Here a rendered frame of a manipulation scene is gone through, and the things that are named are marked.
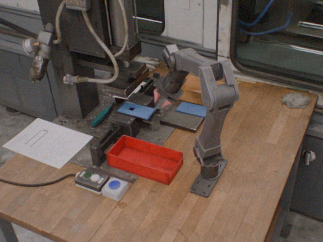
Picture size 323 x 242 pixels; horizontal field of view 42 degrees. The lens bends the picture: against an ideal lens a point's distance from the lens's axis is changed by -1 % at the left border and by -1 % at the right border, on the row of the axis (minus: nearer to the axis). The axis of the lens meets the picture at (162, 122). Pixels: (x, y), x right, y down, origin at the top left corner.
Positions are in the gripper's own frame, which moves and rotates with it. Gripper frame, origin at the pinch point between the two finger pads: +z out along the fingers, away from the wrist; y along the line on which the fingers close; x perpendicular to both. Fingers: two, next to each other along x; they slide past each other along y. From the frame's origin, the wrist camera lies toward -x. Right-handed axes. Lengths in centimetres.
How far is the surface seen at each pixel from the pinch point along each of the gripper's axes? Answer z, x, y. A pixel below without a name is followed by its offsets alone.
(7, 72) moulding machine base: 133, -70, 116
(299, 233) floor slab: 64, -52, -100
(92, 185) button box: 14.9, 37.3, 0.1
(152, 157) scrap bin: 11.6, 13.7, -10.1
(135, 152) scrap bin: 15.0, 14.2, -4.0
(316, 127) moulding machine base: 5, -57, -63
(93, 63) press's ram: 1.4, 2.6, 29.3
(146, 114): 8.3, 1.1, 1.9
